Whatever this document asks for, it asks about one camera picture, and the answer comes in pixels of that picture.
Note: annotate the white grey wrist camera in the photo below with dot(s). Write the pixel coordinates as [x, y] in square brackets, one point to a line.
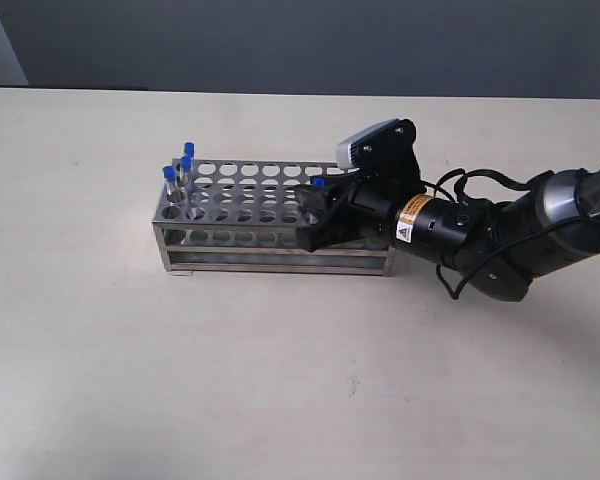
[346, 150]

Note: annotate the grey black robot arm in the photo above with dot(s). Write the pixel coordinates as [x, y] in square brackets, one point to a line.
[497, 233]

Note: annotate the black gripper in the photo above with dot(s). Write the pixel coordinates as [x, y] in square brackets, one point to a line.
[455, 235]

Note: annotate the stainless steel test tube rack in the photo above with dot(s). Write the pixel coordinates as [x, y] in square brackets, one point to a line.
[242, 216]

